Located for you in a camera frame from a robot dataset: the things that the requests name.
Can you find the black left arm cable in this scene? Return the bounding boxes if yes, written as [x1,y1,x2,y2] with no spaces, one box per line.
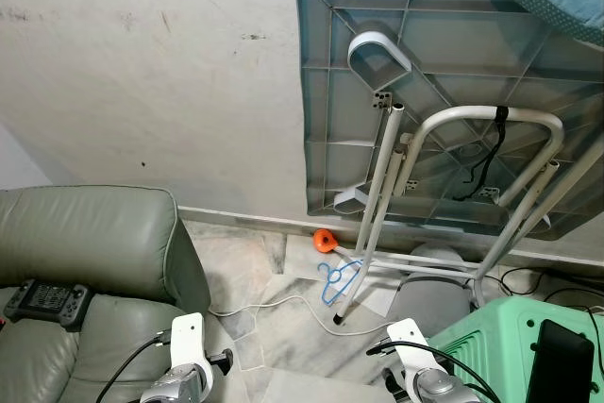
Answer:
[94,329,175,403]

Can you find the white floor cable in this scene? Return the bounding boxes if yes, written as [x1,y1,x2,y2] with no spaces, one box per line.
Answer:
[209,294,383,337]

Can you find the grey-green leather sofa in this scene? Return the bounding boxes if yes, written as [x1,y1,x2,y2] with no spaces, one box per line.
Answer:
[0,185,211,403]

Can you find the blue clothes hanger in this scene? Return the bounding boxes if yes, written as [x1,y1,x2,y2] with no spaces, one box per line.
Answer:
[317,259,365,308]

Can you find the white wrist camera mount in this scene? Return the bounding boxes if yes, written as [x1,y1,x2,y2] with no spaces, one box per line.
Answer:
[170,312,214,373]
[386,319,436,376]

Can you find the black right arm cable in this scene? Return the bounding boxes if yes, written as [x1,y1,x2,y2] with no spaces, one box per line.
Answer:
[366,339,501,403]

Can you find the black floor cable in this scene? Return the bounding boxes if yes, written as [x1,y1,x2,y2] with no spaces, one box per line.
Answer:
[498,266,604,308]

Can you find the grey round fan base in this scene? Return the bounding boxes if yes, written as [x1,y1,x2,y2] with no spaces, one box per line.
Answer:
[394,243,476,340]

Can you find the mint green plastic stool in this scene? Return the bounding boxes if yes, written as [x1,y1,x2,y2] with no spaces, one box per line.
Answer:
[428,298,604,403]

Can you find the small orange plastic object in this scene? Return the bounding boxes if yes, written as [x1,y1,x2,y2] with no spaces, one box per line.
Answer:
[312,229,340,255]

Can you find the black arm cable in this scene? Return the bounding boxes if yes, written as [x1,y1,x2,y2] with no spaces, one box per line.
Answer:
[366,339,501,403]
[94,329,175,403]

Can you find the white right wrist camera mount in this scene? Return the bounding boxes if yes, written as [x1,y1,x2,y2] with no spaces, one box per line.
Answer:
[386,319,436,376]

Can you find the grey-blue folded plastic table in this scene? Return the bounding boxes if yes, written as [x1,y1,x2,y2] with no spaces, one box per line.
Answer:
[295,0,604,327]

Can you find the black game controller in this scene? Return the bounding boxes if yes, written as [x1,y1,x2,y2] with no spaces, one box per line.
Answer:
[3,277,93,332]

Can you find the black tablet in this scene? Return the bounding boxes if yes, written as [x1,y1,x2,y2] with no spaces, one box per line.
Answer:
[528,319,596,403]

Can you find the black strap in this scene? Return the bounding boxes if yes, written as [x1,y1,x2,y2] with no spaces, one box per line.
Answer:
[455,106,511,203]

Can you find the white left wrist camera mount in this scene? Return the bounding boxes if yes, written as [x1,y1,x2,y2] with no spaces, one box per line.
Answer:
[170,312,214,373]

